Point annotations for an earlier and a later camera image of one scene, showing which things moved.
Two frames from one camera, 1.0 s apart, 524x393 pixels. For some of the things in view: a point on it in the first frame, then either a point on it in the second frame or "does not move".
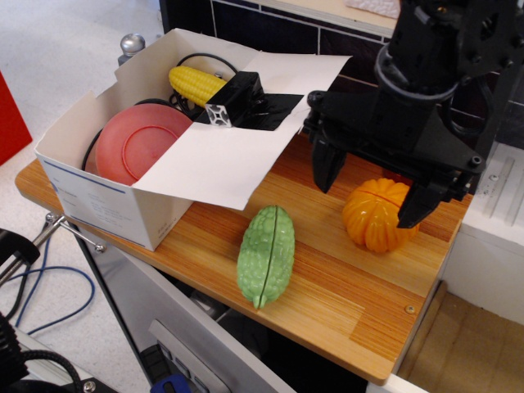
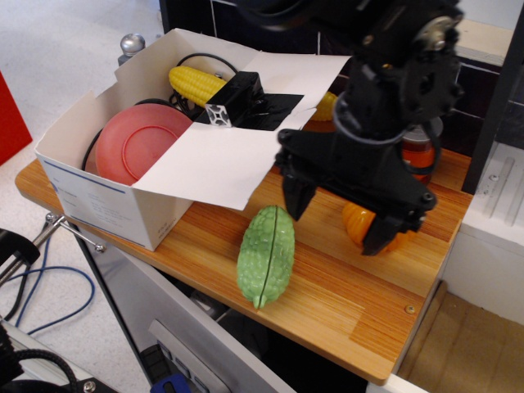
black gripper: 410,137 -> 358,171
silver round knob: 130,44 does not move
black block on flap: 242,102 does not move
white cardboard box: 213,166 does not move
